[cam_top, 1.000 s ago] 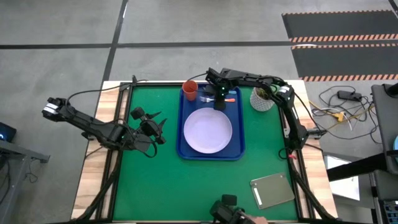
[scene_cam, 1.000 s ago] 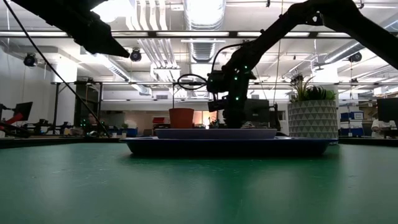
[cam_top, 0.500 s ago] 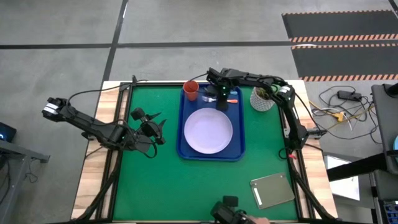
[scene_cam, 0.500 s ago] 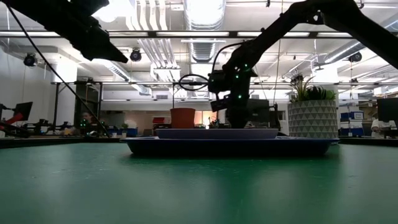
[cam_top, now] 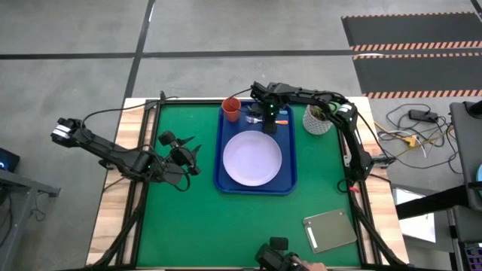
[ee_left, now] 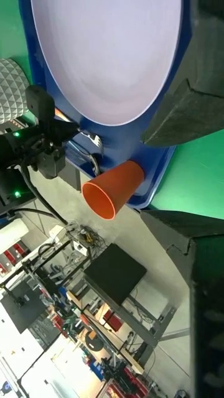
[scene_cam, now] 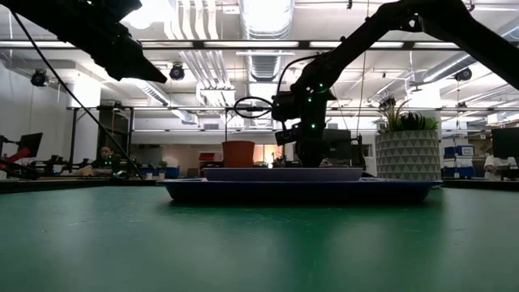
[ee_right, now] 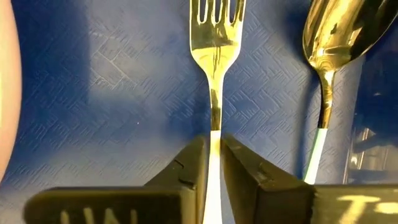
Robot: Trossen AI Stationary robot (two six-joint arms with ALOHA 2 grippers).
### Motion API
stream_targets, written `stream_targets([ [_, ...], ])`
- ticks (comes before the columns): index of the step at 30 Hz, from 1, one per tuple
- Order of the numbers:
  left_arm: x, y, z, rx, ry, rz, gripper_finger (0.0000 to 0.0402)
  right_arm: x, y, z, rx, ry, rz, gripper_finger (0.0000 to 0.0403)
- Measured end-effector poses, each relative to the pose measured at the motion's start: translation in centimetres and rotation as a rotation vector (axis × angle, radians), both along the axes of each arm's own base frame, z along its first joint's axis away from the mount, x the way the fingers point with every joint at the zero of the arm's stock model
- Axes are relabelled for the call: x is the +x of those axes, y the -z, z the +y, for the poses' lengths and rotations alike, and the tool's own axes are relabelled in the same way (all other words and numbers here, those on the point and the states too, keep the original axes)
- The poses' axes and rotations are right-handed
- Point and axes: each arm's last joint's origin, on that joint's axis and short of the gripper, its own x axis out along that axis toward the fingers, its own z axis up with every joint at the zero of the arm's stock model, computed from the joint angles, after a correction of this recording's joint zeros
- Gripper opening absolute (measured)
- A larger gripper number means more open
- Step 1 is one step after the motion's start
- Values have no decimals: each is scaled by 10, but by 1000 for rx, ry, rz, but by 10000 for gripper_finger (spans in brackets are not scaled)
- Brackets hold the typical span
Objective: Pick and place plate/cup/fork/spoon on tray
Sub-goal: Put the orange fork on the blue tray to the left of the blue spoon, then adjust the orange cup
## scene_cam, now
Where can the grey round plate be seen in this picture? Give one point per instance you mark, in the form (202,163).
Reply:
(284,174)

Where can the black background shelf frame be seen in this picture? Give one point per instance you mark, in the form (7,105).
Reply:
(121,121)

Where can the red background robot part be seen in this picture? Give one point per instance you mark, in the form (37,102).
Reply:
(18,155)

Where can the orange plastic cup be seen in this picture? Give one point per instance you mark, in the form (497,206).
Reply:
(238,154)

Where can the grey triangle-patterned planter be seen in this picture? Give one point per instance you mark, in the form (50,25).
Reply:
(407,156)

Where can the black computer monitor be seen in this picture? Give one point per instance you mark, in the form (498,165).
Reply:
(340,146)
(506,142)
(30,142)

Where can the black ceiling spotlight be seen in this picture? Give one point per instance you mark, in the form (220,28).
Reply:
(39,78)
(463,75)
(177,72)

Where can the dark blue tray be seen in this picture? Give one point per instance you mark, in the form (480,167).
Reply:
(296,192)

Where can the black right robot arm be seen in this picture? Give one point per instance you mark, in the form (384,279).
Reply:
(357,40)

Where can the blue storage bins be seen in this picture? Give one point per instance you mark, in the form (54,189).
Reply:
(462,162)

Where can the red storage bins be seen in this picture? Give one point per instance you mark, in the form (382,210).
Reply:
(207,157)

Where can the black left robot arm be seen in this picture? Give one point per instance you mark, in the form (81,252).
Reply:
(44,16)

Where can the black overhead frame bar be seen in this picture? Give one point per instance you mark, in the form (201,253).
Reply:
(251,44)

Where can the person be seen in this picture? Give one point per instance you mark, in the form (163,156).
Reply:
(104,162)
(498,164)

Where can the green potted plant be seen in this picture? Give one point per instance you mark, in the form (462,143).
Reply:
(405,121)

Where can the small green background plant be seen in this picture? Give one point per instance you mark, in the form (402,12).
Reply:
(162,164)

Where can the silver ceiling air duct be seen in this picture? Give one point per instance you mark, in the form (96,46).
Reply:
(265,18)

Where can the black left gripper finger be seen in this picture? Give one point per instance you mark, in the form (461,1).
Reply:
(134,67)

